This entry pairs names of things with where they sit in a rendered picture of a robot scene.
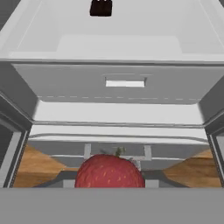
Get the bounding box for white fridge shelf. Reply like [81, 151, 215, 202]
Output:
[0, 0, 224, 64]

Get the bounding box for grey fridge drawer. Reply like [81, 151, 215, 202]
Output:
[26, 133, 210, 172]

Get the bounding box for white fridge drawer with handle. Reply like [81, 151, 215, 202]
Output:
[11, 62, 224, 105]

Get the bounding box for red strawberry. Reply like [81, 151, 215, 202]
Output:
[73, 146, 146, 189]

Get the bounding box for dark brown block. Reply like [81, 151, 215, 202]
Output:
[89, 0, 114, 18]

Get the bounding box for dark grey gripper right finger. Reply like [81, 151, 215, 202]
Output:
[141, 170, 190, 189]

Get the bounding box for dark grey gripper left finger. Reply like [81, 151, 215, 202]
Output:
[34, 170, 81, 189]

